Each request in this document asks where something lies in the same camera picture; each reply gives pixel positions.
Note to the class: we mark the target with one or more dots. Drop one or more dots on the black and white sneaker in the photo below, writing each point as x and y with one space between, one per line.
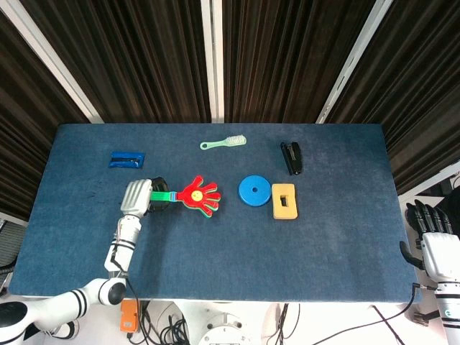
66 328

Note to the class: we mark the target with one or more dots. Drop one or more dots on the orange box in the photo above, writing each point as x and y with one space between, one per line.
129 316

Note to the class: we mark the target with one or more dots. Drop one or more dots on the dark brown curtain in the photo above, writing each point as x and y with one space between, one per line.
21 125
136 57
420 90
287 57

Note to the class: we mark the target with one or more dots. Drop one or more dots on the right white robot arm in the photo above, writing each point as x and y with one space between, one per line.
449 309

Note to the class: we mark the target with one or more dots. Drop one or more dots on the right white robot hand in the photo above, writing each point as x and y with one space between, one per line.
440 255

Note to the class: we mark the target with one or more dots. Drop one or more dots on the yellow sponge block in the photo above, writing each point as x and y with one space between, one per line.
282 212

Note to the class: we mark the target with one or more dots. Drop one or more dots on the blue foil packet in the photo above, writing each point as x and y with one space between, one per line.
125 160

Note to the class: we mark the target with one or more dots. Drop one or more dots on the pale green brush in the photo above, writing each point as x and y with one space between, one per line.
235 141

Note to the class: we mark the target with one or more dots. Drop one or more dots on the blue disc with hole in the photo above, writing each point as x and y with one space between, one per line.
248 196

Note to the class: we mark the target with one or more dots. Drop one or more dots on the red green hand-shaped clapper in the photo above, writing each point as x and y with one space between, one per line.
196 196

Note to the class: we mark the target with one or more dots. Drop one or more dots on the white post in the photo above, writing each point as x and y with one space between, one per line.
354 61
212 61
54 61

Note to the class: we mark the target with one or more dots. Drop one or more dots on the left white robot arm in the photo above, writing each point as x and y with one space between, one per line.
122 248

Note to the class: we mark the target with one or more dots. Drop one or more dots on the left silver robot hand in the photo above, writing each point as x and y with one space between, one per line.
136 197

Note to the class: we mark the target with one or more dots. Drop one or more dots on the white table frame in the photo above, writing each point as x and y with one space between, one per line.
323 305

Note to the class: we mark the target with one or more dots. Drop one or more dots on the black stapler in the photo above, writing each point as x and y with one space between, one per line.
293 158

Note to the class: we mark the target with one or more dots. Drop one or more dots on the blue table cloth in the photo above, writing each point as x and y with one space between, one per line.
223 258

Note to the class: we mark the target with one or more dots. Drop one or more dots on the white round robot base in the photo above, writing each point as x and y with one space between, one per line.
223 330

